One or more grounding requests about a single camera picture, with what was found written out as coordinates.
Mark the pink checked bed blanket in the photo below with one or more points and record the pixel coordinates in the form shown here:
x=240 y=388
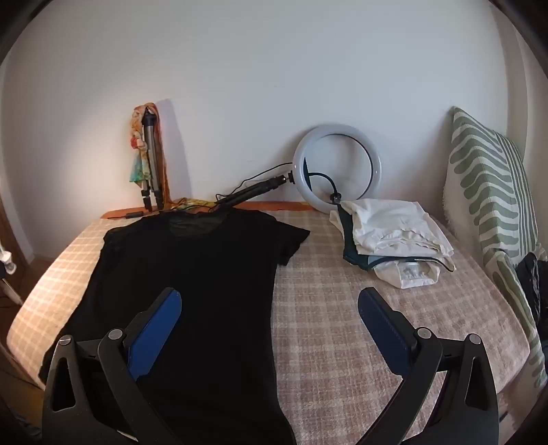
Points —
x=342 y=333

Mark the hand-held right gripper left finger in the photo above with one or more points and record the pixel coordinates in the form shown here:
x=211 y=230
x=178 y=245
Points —
x=155 y=325

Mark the black t-shirt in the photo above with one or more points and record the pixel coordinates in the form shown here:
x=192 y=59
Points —
x=201 y=308

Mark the colourful printed scarf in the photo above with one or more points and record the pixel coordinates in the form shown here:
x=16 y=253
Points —
x=139 y=149

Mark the black tripod stand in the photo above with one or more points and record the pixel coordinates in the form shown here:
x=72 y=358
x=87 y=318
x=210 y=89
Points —
x=252 y=192

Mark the green striped pillow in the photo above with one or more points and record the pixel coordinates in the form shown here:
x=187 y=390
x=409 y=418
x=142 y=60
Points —
x=492 y=205

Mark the white folded garment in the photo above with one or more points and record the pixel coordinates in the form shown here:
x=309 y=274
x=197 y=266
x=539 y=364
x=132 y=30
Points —
x=394 y=229

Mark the grey folded tripod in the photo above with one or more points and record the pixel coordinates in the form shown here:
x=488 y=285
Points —
x=150 y=158

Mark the white printed garment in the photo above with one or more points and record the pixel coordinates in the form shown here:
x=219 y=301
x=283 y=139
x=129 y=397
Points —
x=406 y=274

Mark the pile of folded white clothes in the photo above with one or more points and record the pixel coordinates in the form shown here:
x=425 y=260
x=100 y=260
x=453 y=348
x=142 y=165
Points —
x=357 y=252

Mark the dark cloth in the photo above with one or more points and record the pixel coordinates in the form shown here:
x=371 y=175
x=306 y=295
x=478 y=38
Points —
x=533 y=282

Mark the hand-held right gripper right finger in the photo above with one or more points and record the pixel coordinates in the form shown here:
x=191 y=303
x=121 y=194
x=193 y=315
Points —
x=385 y=325

